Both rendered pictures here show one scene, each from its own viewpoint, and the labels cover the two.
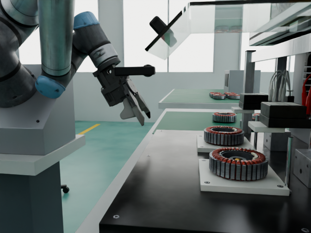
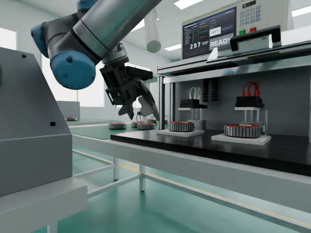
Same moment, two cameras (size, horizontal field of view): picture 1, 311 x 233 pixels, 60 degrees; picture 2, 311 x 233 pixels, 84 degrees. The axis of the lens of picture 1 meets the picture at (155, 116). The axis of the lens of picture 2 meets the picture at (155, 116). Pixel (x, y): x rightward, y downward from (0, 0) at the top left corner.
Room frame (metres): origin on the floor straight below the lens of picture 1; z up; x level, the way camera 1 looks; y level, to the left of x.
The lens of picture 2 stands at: (0.44, 0.49, 0.87)
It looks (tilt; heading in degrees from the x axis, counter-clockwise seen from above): 2 degrees down; 303
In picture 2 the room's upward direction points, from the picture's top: straight up
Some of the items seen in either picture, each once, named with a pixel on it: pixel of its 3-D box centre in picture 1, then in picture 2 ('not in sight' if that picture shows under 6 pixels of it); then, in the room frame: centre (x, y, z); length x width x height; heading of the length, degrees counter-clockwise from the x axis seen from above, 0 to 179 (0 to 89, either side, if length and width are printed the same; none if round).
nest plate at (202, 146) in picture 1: (223, 143); (180, 131); (0.76, -0.20, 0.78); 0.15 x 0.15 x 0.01; 82
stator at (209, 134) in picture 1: (223, 135); (180, 126); (0.76, -0.20, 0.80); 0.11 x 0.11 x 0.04
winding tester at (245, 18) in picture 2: not in sight; (237, 43); (0.58, -0.50, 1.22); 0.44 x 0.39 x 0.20; 172
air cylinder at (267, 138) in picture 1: (276, 137); (196, 125); (0.74, -0.34, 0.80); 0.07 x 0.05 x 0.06; 172
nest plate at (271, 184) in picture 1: (237, 174); (241, 137); (0.52, -0.16, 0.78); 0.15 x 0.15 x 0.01; 82
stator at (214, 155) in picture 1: (237, 162); (241, 130); (0.52, -0.16, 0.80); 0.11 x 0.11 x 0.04
